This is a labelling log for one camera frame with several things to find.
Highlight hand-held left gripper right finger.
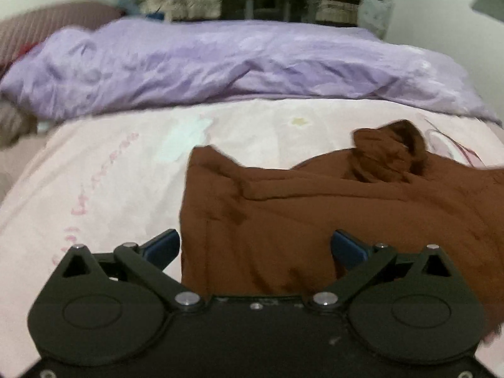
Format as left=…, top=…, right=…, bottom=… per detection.
left=309, top=229, right=457, bottom=312

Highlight maroon striped pillow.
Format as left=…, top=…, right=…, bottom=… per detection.
left=0, top=2, right=123, bottom=67

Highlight purple duvet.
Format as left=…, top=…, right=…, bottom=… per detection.
left=0, top=19, right=502, bottom=124

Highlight white plastic bag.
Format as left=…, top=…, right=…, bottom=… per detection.
left=360, top=0, right=394, bottom=40

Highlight brown shirt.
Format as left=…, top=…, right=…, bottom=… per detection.
left=179, top=121, right=504, bottom=347

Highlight pink patterned bed sheet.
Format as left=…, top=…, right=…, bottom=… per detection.
left=0, top=94, right=504, bottom=367

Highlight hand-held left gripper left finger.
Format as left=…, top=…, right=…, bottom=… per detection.
left=59, top=229, right=203, bottom=312

